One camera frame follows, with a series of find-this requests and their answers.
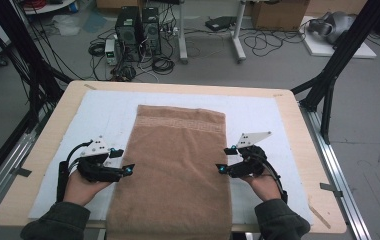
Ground coiled black cable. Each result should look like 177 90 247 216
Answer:
151 56 176 75

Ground black computer tower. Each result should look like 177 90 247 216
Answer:
141 7 162 56
115 6 143 63

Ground person's right hand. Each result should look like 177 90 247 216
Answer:
239 171 282 202

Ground grey tape strip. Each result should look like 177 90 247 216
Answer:
11 167 32 178
320 182 344 198

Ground white floor board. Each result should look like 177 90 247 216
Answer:
299 15 377 59

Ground loose black floor cables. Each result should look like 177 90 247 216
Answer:
244 28 307 58

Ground white bench power supply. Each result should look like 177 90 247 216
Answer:
104 38 121 66

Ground clear plastic bag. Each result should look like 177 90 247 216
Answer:
51 14 82 37

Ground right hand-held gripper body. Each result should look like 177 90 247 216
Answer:
227 131 272 178

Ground tan terry towel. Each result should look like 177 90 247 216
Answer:
105 104 233 240

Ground black flat device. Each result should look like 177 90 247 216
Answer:
205 16 237 32

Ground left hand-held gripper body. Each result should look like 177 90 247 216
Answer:
77 135 124 183

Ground person's left hand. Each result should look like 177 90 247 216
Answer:
63 169 112 207

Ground black metal frame stand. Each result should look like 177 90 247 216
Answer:
291 0 380 144
0 0 74 134

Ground grey headset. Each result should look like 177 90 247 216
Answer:
307 11 356 44

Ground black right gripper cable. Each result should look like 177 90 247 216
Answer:
261 159 288 204

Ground white foam mat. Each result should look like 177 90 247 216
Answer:
27 89 314 226

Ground brown cardboard box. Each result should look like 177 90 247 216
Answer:
251 0 311 32

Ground aluminium rail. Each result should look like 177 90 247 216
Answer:
299 104 372 240
0 109 56 228

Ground white desk frame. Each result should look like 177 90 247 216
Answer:
177 0 247 64

